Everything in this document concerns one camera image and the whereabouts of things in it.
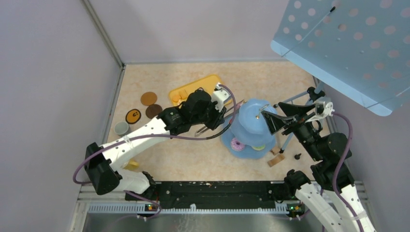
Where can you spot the small black knob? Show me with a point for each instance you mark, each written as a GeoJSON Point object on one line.
{"type": "Point", "coordinates": [297, 156]}

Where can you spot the square orange biscuit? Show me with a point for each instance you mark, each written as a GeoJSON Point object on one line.
{"type": "Point", "coordinates": [183, 94]}

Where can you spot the round orange biscuit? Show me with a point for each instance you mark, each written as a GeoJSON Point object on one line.
{"type": "Point", "coordinates": [176, 98]}

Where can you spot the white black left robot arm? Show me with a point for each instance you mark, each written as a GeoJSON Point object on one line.
{"type": "Point", "coordinates": [105, 164]}

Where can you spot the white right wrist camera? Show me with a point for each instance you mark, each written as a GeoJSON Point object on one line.
{"type": "Point", "coordinates": [323, 108]}

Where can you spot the small wooden block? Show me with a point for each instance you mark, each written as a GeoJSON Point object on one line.
{"type": "Point", "coordinates": [275, 150]}

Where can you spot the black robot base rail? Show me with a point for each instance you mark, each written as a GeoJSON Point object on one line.
{"type": "Point", "coordinates": [218, 194]}

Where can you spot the white cable duct strip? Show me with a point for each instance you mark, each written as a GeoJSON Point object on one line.
{"type": "Point", "coordinates": [142, 208]}

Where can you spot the black yellow round coaster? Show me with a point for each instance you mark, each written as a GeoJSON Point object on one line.
{"type": "Point", "coordinates": [133, 116]}

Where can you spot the light brown round coaster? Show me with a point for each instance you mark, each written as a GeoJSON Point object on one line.
{"type": "Point", "coordinates": [148, 98]}

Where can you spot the grey mug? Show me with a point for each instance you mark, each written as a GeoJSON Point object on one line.
{"type": "Point", "coordinates": [122, 128]}

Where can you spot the yellow cup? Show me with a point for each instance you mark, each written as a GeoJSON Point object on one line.
{"type": "Point", "coordinates": [132, 165]}

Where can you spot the green frosted donut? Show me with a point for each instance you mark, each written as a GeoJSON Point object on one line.
{"type": "Point", "coordinates": [258, 148]}

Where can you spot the blue metal tripod stand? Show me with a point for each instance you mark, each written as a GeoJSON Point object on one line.
{"type": "Point", "coordinates": [288, 99]}

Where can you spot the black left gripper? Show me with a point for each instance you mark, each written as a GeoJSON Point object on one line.
{"type": "Point", "coordinates": [219, 116]}

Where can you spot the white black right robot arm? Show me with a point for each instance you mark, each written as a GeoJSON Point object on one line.
{"type": "Point", "coordinates": [336, 205]}

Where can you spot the purple frosted donut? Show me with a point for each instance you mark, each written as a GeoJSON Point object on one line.
{"type": "Point", "coordinates": [237, 145]}

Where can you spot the blue perforated board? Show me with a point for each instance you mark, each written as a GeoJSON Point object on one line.
{"type": "Point", "coordinates": [360, 48]}

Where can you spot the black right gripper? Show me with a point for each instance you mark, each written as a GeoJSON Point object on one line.
{"type": "Point", "coordinates": [295, 120]}

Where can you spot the blue three-tier cake stand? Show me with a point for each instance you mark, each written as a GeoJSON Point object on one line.
{"type": "Point", "coordinates": [250, 128]}

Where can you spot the dark brown round coaster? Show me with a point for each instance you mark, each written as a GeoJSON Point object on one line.
{"type": "Point", "coordinates": [153, 110]}

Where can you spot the yellow serving tray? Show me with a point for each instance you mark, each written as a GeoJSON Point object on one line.
{"type": "Point", "coordinates": [207, 84]}

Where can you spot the metal food tongs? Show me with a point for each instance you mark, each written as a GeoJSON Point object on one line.
{"type": "Point", "coordinates": [222, 119]}

